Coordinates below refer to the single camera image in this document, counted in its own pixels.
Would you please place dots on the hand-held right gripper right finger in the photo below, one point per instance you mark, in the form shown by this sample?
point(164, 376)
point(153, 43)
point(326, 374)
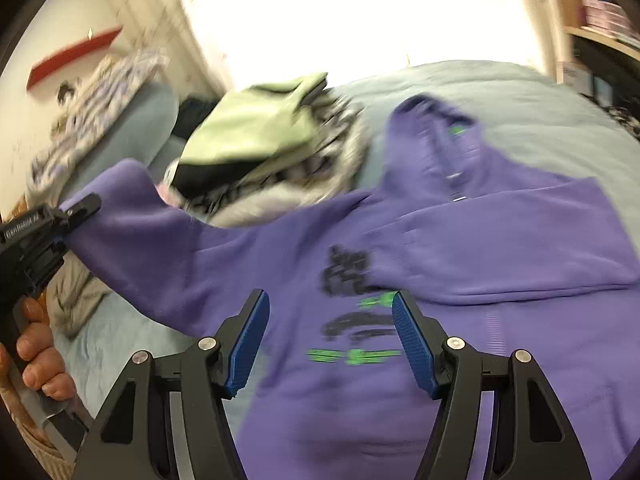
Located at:
point(412, 345)

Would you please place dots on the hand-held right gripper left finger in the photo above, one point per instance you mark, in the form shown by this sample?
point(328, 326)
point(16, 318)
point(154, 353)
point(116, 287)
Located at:
point(250, 340)

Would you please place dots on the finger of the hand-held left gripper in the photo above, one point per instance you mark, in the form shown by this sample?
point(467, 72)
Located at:
point(82, 205)

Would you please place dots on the purple hoodie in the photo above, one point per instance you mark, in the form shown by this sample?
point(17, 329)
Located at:
point(475, 240)

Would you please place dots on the person's left hand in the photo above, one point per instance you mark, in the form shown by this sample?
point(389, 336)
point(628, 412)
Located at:
point(37, 347)

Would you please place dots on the beige cloth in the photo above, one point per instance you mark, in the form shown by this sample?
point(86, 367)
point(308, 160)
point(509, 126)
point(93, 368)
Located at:
point(75, 300)

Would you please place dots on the pink cloth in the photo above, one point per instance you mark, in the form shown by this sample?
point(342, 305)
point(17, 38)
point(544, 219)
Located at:
point(165, 192)

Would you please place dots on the blue pillow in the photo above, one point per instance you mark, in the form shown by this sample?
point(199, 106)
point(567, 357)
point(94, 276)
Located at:
point(145, 120)

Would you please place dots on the purple white patterned blanket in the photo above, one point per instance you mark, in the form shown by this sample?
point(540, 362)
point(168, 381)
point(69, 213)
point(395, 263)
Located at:
point(105, 95)

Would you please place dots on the black garment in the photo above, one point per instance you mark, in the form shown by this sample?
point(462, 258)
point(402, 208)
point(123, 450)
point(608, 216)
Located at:
point(192, 180)

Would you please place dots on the light green garment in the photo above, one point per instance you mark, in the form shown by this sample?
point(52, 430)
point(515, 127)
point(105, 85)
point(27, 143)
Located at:
point(250, 120)

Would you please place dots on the woven basket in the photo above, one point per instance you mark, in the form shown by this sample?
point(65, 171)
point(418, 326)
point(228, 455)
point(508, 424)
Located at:
point(35, 450)

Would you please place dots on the cream floral curtain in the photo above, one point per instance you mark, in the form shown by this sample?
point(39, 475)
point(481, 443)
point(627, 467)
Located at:
point(165, 25)

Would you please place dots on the light blue bedsheet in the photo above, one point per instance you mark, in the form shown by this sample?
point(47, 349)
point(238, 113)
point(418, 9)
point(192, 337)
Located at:
point(500, 110)

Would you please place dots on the black white spotted cloth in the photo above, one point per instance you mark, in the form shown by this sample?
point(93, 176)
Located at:
point(625, 115)

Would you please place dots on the white box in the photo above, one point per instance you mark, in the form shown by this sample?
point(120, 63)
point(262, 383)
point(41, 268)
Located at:
point(572, 72)

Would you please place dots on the wooden shelf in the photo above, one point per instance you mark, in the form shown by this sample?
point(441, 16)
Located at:
point(590, 35)

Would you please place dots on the stack of pink boxes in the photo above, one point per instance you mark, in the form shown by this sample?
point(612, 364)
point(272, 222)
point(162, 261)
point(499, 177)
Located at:
point(607, 15)

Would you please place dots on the dark wall sticker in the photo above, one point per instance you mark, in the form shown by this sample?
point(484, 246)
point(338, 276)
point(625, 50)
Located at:
point(65, 92)

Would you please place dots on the red wall shelf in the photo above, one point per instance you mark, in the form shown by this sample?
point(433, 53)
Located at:
point(70, 55)

